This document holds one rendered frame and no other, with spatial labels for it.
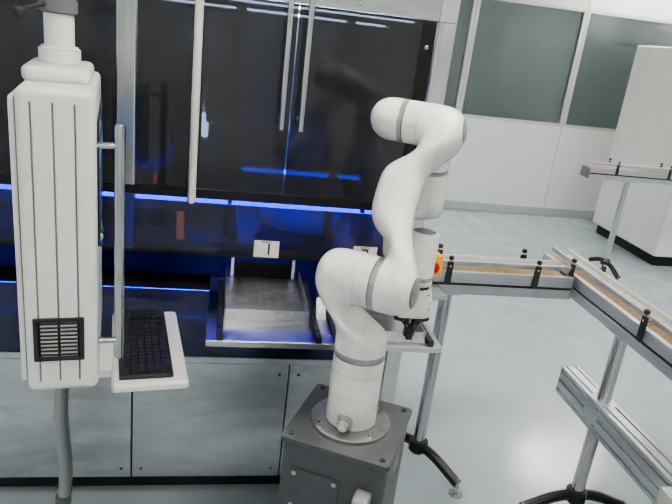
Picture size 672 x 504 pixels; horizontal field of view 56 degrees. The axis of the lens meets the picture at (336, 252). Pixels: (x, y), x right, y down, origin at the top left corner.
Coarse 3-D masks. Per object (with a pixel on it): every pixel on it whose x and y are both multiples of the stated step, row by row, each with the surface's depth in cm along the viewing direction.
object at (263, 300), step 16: (240, 288) 215; (256, 288) 217; (272, 288) 219; (288, 288) 220; (224, 304) 200; (240, 304) 203; (256, 304) 205; (272, 304) 206; (288, 304) 208; (304, 304) 207; (272, 320) 195; (288, 320) 196; (304, 320) 197
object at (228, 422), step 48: (0, 384) 217; (96, 384) 222; (192, 384) 228; (240, 384) 231; (288, 384) 235; (0, 432) 223; (48, 432) 226; (96, 432) 228; (144, 432) 231; (192, 432) 235; (240, 432) 238
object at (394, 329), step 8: (368, 312) 209; (376, 312) 210; (376, 320) 204; (384, 320) 204; (392, 320) 205; (384, 328) 199; (392, 328) 199; (400, 328) 200; (416, 328) 200; (392, 336) 190; (400, 336) 191; (416, 336) 192; (424, 336) 192
